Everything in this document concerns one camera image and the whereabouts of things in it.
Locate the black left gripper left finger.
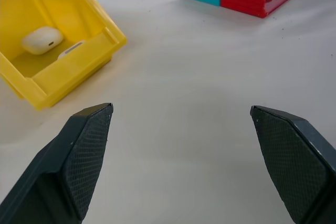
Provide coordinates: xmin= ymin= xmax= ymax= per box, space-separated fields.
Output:
xmin=0 ymin=102 xmax=114 ymax=224

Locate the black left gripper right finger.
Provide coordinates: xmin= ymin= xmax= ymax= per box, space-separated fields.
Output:
xmin=250 ymin=105 xmax=336 ymax=224

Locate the yellow plastic bin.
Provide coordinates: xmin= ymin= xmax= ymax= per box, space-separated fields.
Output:
xmin=0 ymin=0 xmax=128 ymax=111

